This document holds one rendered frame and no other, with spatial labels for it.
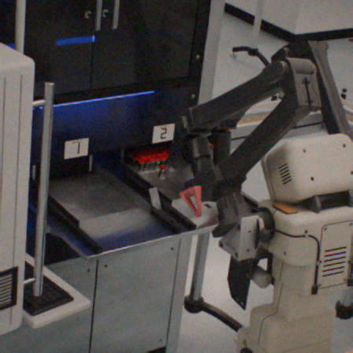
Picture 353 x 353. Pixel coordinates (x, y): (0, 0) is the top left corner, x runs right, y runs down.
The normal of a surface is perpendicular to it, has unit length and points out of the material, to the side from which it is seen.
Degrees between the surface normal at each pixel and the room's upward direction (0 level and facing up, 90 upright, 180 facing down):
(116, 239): 0
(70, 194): 0
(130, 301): 90
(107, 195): 0
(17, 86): 90
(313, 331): 82
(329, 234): 82
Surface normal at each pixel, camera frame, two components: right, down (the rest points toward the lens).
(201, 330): 0.11, -0.89
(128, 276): 0.57, 0.41
